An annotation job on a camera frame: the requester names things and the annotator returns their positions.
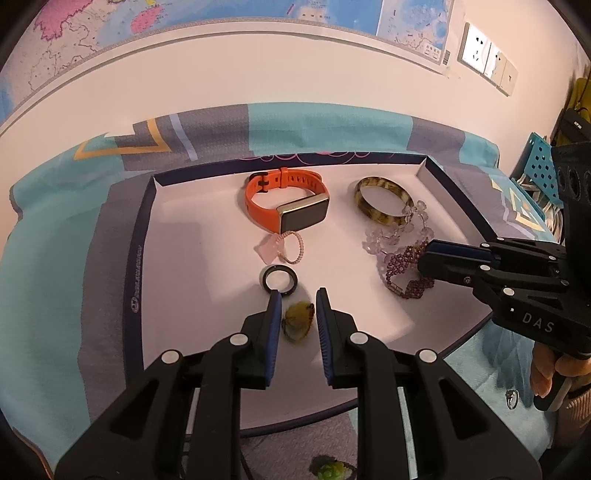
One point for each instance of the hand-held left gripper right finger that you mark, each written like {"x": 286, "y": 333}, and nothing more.
{"x": 323, "y": 323}

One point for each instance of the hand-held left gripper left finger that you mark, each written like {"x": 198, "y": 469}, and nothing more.
{"x": 274, "y": 323}

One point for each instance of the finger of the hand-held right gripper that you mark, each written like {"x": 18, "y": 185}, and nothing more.
{"x": 448, "y": 268}
{"x": 455, "y": 248}

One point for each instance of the yellow green pendant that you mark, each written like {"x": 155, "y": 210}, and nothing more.
{"x": 298, "y": 321}

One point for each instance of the tortoiseshell bangle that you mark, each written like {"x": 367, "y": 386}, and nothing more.
{"x": 369, "y": 210}

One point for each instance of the dark blue box lid tray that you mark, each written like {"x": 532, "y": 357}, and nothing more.
{"x": 198, "y": 240}

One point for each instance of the person's right hand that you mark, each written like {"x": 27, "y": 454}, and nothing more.
{"x": 542, "y": 369}

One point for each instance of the blue perforated panel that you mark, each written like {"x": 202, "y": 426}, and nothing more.
{"x": 538, "y": 161}

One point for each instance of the black device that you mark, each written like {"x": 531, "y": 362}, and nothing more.
{"x": 572, "y": 125}

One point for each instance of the yellow cloth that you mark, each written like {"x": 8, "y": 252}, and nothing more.
{"x": 581, "y": 92}

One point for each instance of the teal grey printed tablecloth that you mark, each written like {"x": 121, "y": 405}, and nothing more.
{"x": 55, "y": 230}

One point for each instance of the white wall socket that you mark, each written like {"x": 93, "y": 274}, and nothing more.
{"x": 509, "y": 78}
{"x": 495, "y": 64}
{"x": 473, "y": 48}

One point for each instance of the colourful wall map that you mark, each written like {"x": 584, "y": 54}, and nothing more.
{"x": 92, "y": 27}

